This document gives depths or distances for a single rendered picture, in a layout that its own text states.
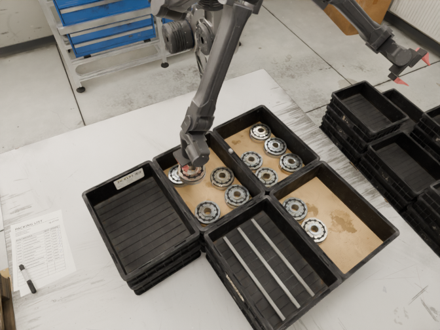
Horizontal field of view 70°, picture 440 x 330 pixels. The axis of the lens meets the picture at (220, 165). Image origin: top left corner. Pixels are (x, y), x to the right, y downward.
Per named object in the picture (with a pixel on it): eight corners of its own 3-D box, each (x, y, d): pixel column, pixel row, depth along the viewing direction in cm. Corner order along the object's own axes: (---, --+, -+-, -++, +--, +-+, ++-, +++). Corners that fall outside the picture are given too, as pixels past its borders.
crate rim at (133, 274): (82, 196, 123) (79, 192, 121) (150, 162, 133) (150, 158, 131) (124, 283, 104) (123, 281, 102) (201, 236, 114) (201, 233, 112)
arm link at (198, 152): (210, 114, 99) (186, 112, 94) (226, 140, 94) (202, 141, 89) (195, 140, 107) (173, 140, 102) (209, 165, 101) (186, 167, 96)
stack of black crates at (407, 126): (353, 120, 254) (364, 99, 236) (381, 109, 263) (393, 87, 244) (389, 156, 234) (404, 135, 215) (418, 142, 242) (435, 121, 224)
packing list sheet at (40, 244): (6, 228, 137) (5, 227, 136) (60, 206, 143) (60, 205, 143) (14, 299, 120) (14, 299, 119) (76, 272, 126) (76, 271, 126)
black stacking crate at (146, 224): (90, 207, 131) (80, 194, 121) (154, 175, 141) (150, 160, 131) (131, 291, 112) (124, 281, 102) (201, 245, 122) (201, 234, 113)
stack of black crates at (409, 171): (348, 175, 223) (367, 145, 195) (380, 160, 231) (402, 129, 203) (389, 222, 202) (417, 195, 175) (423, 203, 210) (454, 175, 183)
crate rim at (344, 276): (266, 196, 124) (267, 192, 122) (321, 162, 134) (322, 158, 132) (342, 282, 105) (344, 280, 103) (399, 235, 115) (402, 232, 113)
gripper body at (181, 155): (207, 155, 110) (207, 143, 104) (182, 169, 107) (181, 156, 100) (198, 143, 113) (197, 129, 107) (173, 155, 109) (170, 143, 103)
